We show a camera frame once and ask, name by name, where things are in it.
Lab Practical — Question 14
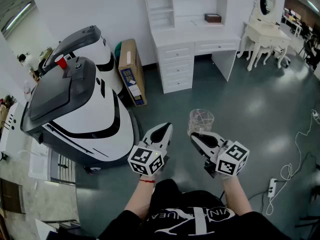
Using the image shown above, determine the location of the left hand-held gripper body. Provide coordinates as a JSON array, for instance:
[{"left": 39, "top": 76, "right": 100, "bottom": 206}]
[{"left": 127, "top": 139, "right": 171, "bottom": 177}]

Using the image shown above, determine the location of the black cable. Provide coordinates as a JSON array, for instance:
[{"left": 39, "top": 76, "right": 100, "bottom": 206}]
[{"left": 247, "top": 151, "right": 319, "bottom": 202}]

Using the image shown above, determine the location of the red plastic cup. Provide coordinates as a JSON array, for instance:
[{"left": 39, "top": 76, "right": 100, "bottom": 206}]
[{"left": 55, "top": 54, "right": 68, "bottom": 69}]

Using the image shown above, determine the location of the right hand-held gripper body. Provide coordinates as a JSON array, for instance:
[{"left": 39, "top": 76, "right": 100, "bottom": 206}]
[{"left": 203, "top": 140, "right": 250, "bottom": 179}]

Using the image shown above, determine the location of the person's black printed t-shirt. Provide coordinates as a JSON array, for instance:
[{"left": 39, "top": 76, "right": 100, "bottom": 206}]
[{"left": 97, "top": 178, "right": 292, "bottom": 240}]

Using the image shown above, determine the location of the oval mirror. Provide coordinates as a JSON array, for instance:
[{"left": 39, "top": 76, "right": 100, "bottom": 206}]
[{"left": 253, "top": 0, "right": 278, "bottom": 22}]

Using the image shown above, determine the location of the white cable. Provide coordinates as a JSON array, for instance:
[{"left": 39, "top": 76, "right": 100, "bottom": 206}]
[{"left": 265, "top": 108, "right": 320, "bottom": 216}]

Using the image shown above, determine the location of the long ceiling light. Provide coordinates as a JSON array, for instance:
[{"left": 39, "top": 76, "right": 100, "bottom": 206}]
[{"left": 4, "top": 2, "right": 33, "bottom": 32}]

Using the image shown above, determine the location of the white plastic bin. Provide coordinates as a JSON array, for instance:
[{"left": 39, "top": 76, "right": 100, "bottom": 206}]
[{"left": 28, "top": 138, "right": 51, "bottom": 180}]

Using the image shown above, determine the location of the white dressing table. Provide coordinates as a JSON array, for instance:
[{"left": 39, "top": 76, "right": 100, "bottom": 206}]
[{"left": 236, "top": 0, "right": 292, "bottom": 72}]

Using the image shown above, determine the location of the clear plastic bottle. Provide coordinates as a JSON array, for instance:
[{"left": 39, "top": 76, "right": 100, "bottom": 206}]
[{"left": 23, "top": 80, "right": 32, "bottom": 101}]

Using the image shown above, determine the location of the person's right forearm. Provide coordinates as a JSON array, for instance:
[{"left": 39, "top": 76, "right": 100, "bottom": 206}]
[{"left": 221, "top": 175, "right": 253, "bottom": 216}]

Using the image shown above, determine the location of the teal green round object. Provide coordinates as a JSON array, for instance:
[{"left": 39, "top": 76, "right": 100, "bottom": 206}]
[{"left": 114, "top": 40, "right": 123, "bottom": 60}]

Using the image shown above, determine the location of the flat cardboard box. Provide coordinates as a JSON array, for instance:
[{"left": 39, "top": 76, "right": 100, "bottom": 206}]
[{"left": 117, "top": 38, "right": 148, "bottom": 107}]

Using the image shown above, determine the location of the brown panel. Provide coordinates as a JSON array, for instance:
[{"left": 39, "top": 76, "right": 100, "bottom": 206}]
[{"left": 0, "top": 177, "right": 26, "bottom": 215}]

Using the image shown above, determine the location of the metal grate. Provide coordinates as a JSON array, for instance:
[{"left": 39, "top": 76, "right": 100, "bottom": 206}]
[{"left": 51, "top": 151, "right": 76, "bottom": 185}]

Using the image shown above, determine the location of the black office chair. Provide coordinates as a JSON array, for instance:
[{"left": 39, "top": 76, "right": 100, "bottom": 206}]
[{"left": 302, "top": 33, "right": 320, "bottom": 70}]

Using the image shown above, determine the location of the white cabinet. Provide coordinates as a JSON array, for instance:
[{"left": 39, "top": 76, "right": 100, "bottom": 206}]
[{"left": 0, "top": 101, "right": 26, "bottom": 155}]

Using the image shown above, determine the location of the clear patterned cup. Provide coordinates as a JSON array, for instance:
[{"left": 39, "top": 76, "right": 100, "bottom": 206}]
[{"left": 187, "top": 108, "right": 215, "bottom": 137}]

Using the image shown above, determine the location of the dark brown tissue box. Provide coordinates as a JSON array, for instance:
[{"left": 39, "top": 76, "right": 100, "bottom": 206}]
[{"left": 204, "top": 13, "right": 223, "bottom": 24}]

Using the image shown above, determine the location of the large white and grey machine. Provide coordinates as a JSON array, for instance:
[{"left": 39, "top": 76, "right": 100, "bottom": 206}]
[{"left": 19, "top": 25, "right": 143, "bottom": 175}]

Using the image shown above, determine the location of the white stool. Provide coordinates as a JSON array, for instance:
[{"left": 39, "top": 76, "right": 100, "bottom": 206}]
[{"left": 259, "top": 43, "right": 292, "bottom": 70}]

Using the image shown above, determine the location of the person's left forearm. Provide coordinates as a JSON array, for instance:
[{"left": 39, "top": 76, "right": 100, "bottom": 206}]
[{"left": 123, "top": 175, "right": 157, "bottom": 220}]

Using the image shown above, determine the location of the white power strip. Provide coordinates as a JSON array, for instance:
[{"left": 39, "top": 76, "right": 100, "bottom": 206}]
[{"left": 267, "top": 178, "right": 278, "bottom": 198}]

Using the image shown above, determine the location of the white desk with shelves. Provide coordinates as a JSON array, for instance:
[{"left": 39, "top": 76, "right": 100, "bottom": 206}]
[{"left": 141, "top": 0, "right": 242, "bottom": 95}]

